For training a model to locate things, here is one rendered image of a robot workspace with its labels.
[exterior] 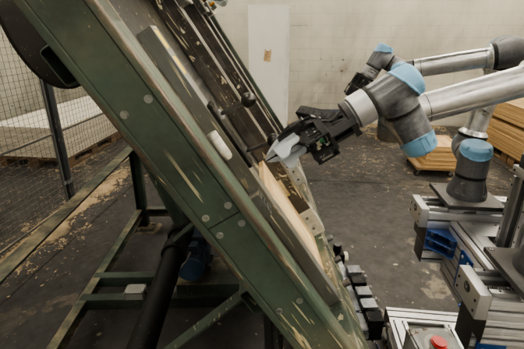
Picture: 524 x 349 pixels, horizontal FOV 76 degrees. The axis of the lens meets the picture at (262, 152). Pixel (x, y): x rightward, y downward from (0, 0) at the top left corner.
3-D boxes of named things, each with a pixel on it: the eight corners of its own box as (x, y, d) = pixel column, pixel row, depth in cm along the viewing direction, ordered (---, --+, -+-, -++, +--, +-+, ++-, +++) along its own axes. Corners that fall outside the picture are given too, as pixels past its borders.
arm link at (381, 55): (397, 50, 144) (379, 40, 145) (382, 72, 148) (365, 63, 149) (395, 51, 151) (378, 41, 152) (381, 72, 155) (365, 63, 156)
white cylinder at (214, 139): (204, 138, 82) (223, 163, 84) (214, 132, 81) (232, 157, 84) (206, 134, 85) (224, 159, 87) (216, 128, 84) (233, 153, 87)
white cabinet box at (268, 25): (285, 144, 534) (288, 5, 464) (249, 143, 540) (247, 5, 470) (287, 133, 591) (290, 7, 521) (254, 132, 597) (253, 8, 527)
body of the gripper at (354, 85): (342, 93, 161) (356, 70, 157) (358, 101, 161) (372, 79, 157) (344, 95, 154) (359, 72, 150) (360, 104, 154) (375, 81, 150)
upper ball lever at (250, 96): (217, 125, 86) (255, 107, 78) (208, 113, 85) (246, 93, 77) (224, 118, 89) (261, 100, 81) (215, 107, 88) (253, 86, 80)
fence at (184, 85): (329, 305, 105) (340, 300, 105) (136, 34, 77) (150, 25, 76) (325, 294, 110) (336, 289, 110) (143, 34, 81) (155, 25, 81)
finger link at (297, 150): (270, 173, 73) (307, 152, 72) (264, 156, 78) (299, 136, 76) (277, 181, 75) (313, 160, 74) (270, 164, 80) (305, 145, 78)
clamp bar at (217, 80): (310, 241, 137) (362, 213, 134) (122, -38, 102) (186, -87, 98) (307, 227, 147) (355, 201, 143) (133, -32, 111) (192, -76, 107)
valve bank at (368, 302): (392, 374, 117) (401, 321, 109) (352, 375, 116) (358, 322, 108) (352, 276, 164) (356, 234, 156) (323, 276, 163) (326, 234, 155)
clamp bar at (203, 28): (296, 188, 183) (334, 167, 179) (162, -16, 147) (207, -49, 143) (294, 181, 192) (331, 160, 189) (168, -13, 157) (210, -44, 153)
